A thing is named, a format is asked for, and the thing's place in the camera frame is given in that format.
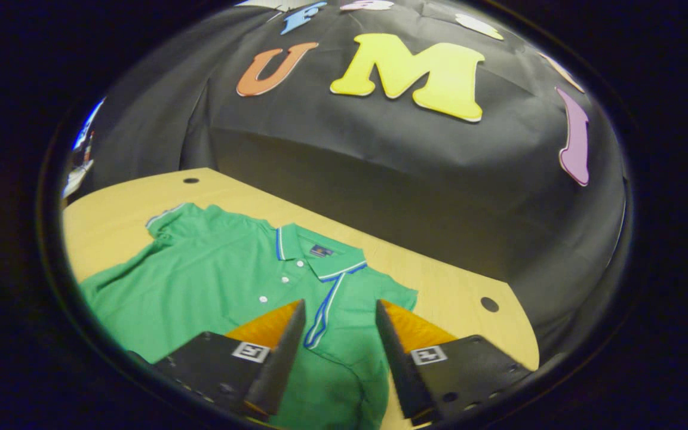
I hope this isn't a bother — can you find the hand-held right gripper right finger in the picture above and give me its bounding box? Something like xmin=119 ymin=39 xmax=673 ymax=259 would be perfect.
xmin=376 ymin=299 xmax=533 ymax=426

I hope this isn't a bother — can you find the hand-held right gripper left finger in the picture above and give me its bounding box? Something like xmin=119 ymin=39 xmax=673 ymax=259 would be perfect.
xmin=152 ymin=299 xmax=307 ymax=419

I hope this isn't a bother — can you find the green T-shirt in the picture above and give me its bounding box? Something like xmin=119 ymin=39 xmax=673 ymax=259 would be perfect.
xmin=79 ymin=202 xmax=419 ymax=430

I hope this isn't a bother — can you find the black backdrop cloth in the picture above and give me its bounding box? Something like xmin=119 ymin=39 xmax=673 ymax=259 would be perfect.
xmin=84 ymin=0 xmax=628 ymax=359

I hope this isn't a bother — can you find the white side desk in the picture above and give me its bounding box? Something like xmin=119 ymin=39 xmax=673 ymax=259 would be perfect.
xmin=62 ymin=158 xmax=95 ymax=199

